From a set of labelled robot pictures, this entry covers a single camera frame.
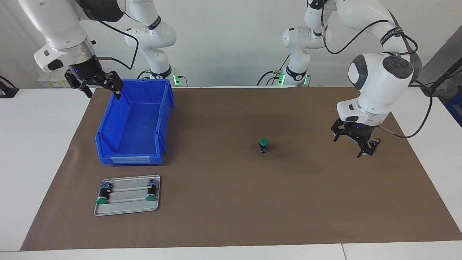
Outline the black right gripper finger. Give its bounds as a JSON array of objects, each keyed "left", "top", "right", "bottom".
[
  {"left": 64, "top": 72, "right": 93, "bottom": 99},
  {"left": 94, "top": 70, "right": 124, "bottom": 100}
]

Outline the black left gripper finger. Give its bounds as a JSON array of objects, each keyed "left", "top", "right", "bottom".
[
  {"left": 331, "top": 119, "right": 347, "bottom": 142},
  {"left": 356, "top": 136, "right": 382, "bottom": 159}
]

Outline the green push button switch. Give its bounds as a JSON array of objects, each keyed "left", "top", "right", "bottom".
[
  {"left": 257, "top": 137, "right": 271, "bottom": 155},
  {"left": 95, "top": 182, "right": 113, "bottom": 205},
  {"left": 145, "top": 179, "right": 160, "bottom": 202}
]

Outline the white labelled box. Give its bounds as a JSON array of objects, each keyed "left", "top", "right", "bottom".
[{"left": 38, "top": 70, "right": 69, "bottom": 88}]

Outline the blue plastic storage bin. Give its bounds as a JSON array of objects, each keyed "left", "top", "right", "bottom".
[{"left": 95, "top": 79, "right": 175, "bottom": 166}]

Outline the blue crate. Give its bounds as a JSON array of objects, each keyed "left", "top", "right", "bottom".
[{"left": 443, "top": 90, "right": 462, "bottom": 127}]

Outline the black tripod pole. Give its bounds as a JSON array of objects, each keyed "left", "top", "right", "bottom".
[{"left": 420, "top": 58, "right": 462, "bottom": 96}]

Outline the brown table mat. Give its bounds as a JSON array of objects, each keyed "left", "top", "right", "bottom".
[{"left": 20, "top": 86, "right": 462, "bottom": 252}]

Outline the grey metal tray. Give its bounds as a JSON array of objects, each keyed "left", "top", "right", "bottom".
[{"left": 94, "top": 175, "right": 161, "bottom": 217}]

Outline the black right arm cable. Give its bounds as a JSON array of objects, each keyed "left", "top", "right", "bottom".
[{"left": 76, "top": 0, "right": 140, "bottom": 71}]

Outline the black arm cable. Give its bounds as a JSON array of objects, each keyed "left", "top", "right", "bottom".
[
  {"left": 319, "top": 0, "right": 433, "bottom": 139},
  {"left": 76, "top": 0, "right": 140, "bottom": 71}
]

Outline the black clamp mount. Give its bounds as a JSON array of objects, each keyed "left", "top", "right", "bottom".
[{"left": 0, "top": 75, "right": 19, "bottom": 99}]

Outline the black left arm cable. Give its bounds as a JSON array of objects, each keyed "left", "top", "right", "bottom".
[{"left": 319, "top": 0, "right": 433, "bottom": 139}]

